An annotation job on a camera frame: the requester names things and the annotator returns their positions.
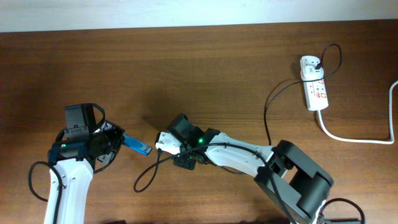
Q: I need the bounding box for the blue Samsung Galaxy smartphone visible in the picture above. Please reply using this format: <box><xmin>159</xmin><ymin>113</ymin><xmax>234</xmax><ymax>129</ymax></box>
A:
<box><xmin>123</xmin><ymin>134</ymin><xmax>152</xmax><ymax>156</ymax></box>

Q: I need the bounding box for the white power strip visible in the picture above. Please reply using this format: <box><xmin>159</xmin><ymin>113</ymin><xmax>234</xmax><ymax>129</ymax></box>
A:
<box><xmin>300</xmin><ymin>55</ymin><xmax>328</xmax><ymax>111</ymax></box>

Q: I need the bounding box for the black USB charging cable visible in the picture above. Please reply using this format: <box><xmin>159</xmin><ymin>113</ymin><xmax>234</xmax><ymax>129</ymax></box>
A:
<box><xmin>263</xmin><ymin>43</ymin><xmax>343</xmax><ymax>146</ymax></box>

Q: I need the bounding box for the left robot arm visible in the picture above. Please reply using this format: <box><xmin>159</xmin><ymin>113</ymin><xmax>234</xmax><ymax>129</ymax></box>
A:
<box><xmin>44</xmin><ymin>103</ymin><xmax>124</xmax><ymax>223</ymax></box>

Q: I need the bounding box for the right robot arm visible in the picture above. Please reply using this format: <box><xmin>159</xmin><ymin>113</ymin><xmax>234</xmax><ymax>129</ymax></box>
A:
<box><xmin>156</xmin><ymin>114</ymin><xmax>334</xmax><ymax>223</ymax></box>

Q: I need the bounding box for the white USB charger plug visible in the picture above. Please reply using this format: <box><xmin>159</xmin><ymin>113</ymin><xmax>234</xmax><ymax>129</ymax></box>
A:
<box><xmin>300</xmin><ymin>60</ymin><xmax>324</xmax><ymax>81</ymax></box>

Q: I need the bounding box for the left camera black cable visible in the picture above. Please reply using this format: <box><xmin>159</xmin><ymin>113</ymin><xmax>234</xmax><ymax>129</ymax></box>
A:
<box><xmin>27</xmin><ymin>103</ymin><xmax>125</xmax><ymax>224</ymax></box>

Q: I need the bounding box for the white power strip cord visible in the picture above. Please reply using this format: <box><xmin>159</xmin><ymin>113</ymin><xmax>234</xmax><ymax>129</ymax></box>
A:
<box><xmin>316</xmin><ymin>80</ymin><xmax>398</xmax><ymax>145</ymax></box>

